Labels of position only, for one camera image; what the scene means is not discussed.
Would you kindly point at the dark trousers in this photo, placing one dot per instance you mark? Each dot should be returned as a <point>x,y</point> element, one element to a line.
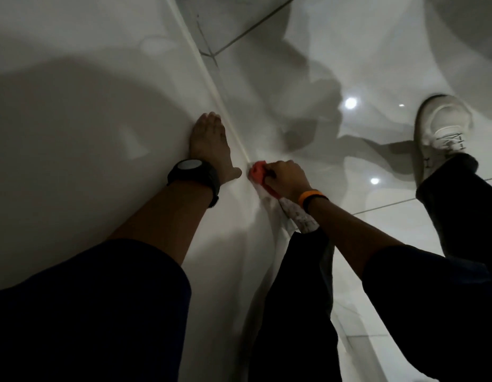
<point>456,202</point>

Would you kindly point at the person's right fingers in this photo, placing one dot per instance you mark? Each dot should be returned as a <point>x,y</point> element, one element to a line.
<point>272,171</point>

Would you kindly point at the person's left thumb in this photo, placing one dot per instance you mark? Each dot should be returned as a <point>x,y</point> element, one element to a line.
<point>234,173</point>

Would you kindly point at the dark blue shirt sleeve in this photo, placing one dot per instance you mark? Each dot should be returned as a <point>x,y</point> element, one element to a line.
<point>437,310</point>
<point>86,314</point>

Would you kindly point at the orange and black wristband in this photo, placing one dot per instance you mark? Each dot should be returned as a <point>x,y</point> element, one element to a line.
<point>309,196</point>

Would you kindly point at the speckled white shoe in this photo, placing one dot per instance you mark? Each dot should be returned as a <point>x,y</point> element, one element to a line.
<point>298,216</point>

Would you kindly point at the person's left forearm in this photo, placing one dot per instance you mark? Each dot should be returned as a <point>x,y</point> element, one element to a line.
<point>166,224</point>

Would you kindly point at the person's right hand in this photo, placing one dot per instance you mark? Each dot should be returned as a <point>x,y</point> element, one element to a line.
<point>287,178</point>

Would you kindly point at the black wristwatch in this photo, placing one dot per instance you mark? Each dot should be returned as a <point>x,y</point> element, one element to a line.
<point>196,175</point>

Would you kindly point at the red scraper tool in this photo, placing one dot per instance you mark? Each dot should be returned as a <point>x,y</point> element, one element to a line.
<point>258,173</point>

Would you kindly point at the person's right forearm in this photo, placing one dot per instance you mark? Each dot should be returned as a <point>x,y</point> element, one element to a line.
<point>345,230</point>

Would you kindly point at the white skirting trim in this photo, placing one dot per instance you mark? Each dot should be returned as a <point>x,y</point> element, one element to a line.
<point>214,83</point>

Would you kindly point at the white sneaker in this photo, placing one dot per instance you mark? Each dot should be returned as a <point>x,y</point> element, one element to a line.
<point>439,133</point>

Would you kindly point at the person's left hand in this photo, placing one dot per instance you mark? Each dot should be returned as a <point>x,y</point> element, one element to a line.
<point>209,145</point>

